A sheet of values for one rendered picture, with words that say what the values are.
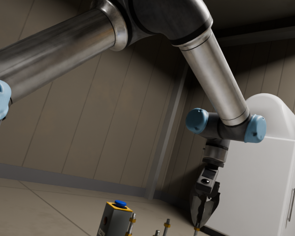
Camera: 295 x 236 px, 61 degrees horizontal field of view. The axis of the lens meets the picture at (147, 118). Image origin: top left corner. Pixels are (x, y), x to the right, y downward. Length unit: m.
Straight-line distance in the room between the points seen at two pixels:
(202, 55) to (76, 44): 0.25
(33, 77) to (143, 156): 3.00
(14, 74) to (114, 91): 2.56
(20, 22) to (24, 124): 0.89
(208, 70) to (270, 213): 1.86
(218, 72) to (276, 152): 1.82
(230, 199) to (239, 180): 0.18
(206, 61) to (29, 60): 0.34
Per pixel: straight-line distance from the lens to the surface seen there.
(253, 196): 2.36
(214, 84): 0.59
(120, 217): 0.87
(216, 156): 0.84
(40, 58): 0.47
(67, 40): 0.49
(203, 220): 0.86
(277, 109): 2.50
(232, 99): 0.63
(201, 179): 0.77
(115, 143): 3.05
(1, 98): 0.31
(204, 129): 0.76
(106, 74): 2.91
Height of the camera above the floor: 0.48
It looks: 9 degrees up
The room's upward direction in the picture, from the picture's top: 16 degrees clockwise
